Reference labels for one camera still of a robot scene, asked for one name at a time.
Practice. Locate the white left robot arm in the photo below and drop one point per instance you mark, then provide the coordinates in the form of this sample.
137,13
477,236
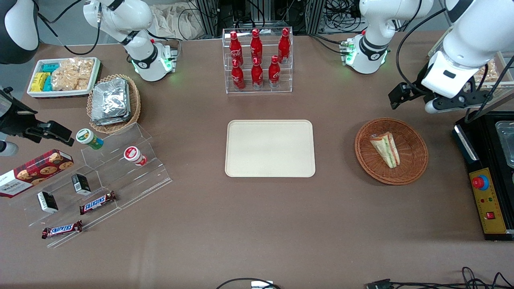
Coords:
478,36

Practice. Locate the white plug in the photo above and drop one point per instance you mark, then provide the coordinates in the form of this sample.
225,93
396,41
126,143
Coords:
262,285

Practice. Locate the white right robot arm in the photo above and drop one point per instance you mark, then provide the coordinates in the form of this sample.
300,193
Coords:
136,16

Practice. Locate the red tartan cookie box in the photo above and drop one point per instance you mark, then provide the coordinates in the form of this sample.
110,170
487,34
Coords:
36,172

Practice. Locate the small black box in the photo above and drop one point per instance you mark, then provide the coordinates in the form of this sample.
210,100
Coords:
47,202
81,184

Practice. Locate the clear plastic container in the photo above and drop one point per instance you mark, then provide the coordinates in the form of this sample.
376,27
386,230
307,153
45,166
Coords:
506,140

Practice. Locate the clear acrylic stepped stand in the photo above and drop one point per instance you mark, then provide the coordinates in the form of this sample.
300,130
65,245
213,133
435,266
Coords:
120,180

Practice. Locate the teal snack packet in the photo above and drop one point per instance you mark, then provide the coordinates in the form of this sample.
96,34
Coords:
47,84
51,67

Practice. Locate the brown round wicker basket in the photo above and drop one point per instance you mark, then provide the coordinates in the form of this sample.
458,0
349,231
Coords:
411,160

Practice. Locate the clear bag of crackers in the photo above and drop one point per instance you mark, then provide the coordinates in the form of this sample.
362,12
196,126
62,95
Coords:
64,80
80,66

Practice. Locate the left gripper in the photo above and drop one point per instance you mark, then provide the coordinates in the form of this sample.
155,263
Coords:
417,89

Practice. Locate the beige rectangular tray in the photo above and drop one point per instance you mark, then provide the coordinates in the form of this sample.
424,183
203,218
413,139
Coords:
270,148

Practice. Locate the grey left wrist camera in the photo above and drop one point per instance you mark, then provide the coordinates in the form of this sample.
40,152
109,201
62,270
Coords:
433,106

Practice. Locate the clear acrylic bottle rack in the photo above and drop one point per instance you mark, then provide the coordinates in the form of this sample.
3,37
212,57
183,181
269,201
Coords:
265,89

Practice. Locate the red snack can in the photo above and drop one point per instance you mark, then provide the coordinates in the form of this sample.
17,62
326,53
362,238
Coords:
134,155

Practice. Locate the yellow snack packet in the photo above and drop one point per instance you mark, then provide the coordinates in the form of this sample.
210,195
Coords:
38,82

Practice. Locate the green snack can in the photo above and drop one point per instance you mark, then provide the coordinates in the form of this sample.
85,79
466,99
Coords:
89,138

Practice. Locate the silver foil packet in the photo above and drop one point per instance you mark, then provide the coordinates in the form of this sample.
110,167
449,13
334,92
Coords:
110,98
108,121

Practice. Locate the red emergency stop button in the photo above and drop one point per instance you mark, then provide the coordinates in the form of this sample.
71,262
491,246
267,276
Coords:
480,182

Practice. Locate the clear bag of fried snacks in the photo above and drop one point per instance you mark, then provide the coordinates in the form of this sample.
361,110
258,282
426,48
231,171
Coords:
490,74

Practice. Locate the white rectangular snack tray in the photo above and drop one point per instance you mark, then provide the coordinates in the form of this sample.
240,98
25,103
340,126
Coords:
60,94

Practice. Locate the brown Snickers bar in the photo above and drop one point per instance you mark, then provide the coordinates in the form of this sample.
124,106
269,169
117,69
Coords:
97,202
62,229

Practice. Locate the red cola bottle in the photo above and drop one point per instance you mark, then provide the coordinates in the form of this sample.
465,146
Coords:
284,45
235,48
274,74
237,78
257,76
256,46

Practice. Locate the aluminium frame profile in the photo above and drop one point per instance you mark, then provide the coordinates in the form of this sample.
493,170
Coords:
315,16
208,18

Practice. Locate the light oval wicker basket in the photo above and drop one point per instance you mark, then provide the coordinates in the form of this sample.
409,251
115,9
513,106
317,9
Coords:
135,104

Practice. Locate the yellow control panel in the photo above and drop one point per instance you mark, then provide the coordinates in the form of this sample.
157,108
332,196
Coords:
488,200

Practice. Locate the beige crumpled cloth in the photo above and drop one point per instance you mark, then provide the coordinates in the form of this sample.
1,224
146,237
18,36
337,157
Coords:
172,22

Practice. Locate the grey metal bar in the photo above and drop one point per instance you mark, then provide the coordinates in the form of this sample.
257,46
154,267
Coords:
504,101

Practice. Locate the black machine housing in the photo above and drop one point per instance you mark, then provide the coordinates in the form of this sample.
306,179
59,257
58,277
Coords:
466,148

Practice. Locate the triangle sandwich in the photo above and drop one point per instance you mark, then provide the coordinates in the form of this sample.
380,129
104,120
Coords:
386,149

